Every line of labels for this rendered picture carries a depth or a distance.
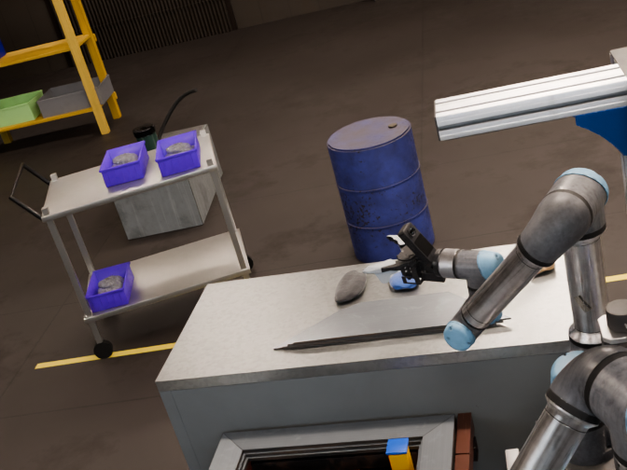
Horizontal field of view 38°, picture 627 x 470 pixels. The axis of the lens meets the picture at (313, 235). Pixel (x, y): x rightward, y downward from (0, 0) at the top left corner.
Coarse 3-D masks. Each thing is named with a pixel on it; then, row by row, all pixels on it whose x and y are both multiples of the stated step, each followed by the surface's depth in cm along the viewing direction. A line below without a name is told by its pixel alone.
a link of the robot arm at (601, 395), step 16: (624, 352) 140; (608, 368) 138; (624, 368) 136; (592, 384) 139; (608, 384) 136; (624, 384) 134; (592, 400) 139; (608, 400) 135; (624, 400) 133; (608, 416) 136; (624, 416) 132; (624, 432) 132; (624, 448) 135; (624, 464) 137
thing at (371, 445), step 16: (240, 448) 279; (272, 448) 275; (288, 448) 274; (304, 448) 273; (320, 448) 271; (336, 448) 270; (352, 448) 269; (368, 448) 268; (384, 448) 266; (416, 448) 264; (240, 464) 274
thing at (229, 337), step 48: (240, 288) 329; (288, 288) 320; (384, 288) 303; (432, 288) 296; (528, 288) 282; (192, 336) 307; (240, 336) 299; (288, 336) 292; (432, 336) 271; (480, 336) 265; (528, 336) 259; (192, 384) 285
